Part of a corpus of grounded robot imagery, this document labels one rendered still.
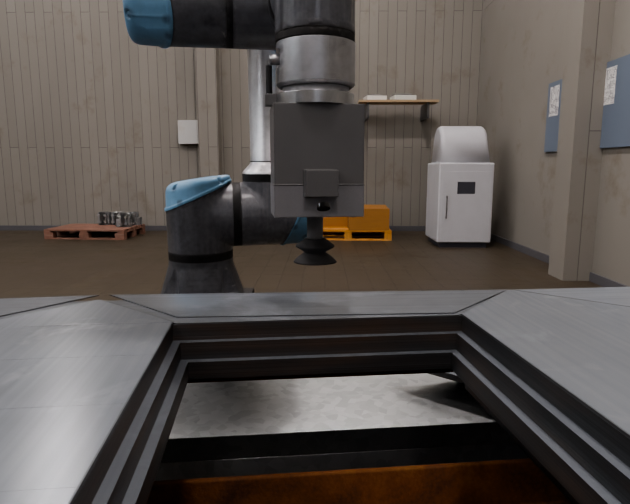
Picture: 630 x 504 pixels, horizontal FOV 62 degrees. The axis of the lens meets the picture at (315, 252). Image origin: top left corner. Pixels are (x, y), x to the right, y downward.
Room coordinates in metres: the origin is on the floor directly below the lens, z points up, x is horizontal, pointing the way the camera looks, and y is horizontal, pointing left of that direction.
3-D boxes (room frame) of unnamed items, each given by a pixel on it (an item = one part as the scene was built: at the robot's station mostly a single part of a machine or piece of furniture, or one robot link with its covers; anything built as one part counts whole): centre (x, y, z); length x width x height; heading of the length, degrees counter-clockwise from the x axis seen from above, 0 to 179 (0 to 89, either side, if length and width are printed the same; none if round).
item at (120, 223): (7.59, 3.21, 0.17); 1.19 x 0.83 x 0.34; 89
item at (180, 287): (0.94, 0.21, 0.80); 0.15 x 0.15 x 0.10
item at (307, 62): (0.51, 0.00, 1.09); 0.08 x 0.08 x 0.05
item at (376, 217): (7.53, -0.48, 0.22); 1.22 x 0.87 x 0.44; 89
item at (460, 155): (6.80, -1.87, 0.76); 0.77 x 0.68 x 1.52; 179
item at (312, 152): (0.50, 0.00, 1.01); 0.10 x 0.09 x 0.16; 8
